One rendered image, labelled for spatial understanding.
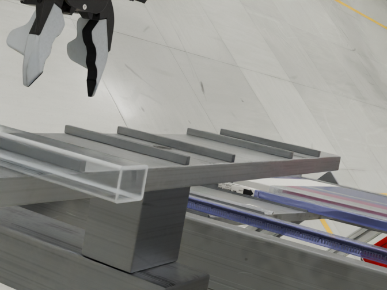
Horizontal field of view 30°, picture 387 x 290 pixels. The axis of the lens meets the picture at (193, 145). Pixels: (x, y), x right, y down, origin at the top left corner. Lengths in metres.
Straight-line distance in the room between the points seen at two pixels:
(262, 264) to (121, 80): 2.13
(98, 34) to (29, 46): 0.10
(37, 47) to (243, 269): 0.35
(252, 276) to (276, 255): 0.03
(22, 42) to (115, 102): 1.71
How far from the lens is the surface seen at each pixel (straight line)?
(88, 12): 0.84
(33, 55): 0.79
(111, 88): 2.56
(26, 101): 2.18
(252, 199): 0.90
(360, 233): 2.04
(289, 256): 0.55
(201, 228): 0.59
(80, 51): 0.89
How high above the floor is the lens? 1.18
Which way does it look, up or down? 26 degrees down
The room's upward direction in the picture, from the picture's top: 50 degrees clockwise
